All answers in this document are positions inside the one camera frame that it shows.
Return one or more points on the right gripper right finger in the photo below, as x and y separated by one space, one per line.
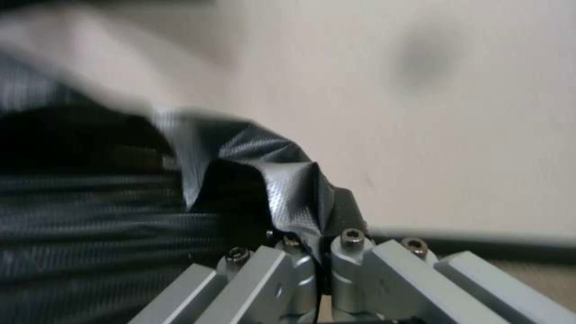
405 283

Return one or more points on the black plastic trash bag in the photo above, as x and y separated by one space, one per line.
112 209

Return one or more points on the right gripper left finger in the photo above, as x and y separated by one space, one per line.
252 287

